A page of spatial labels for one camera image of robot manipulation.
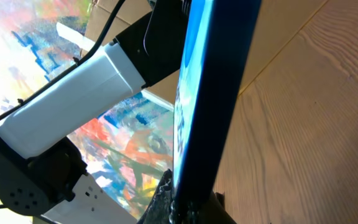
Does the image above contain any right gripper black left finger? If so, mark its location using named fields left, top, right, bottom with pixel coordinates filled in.
left=137, top=169, right=173, bottom=224

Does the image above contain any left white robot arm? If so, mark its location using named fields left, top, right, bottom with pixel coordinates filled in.
left=0, top=0, right=191, bottom=223

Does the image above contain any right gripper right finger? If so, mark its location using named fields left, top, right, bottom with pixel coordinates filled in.
left=197, top=192, right=236, bottom=224

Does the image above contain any blue Galaxy smartphone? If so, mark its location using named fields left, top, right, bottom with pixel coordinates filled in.
left=173, top=0, right=261, bottom=214

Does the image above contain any colourful painted floor mat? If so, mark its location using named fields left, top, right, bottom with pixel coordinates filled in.
left=0, top=1, right=173, bottom=218

